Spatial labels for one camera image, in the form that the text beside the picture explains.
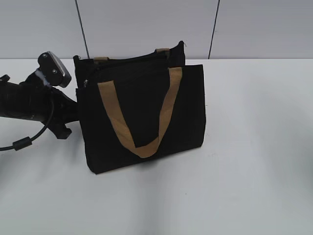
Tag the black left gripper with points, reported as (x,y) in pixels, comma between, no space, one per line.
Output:
(37,101)

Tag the black tote bag tan handles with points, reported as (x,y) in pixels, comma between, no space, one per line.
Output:
(139,109)

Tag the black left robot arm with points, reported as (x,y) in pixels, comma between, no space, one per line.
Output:
(9,101)

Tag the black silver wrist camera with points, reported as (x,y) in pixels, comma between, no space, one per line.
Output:
(53,70)

